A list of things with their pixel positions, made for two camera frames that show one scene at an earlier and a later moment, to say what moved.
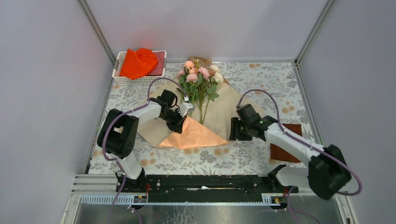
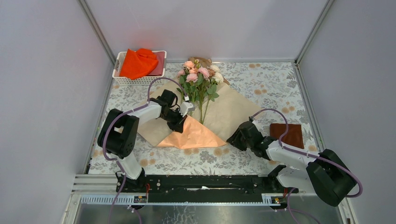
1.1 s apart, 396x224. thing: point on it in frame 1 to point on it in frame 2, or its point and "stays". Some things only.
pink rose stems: x=198 y=83 stays
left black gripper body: x=173 y=119 stays
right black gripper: x=234 y=133 to x=234 y=140
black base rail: x=202 y=188 stays
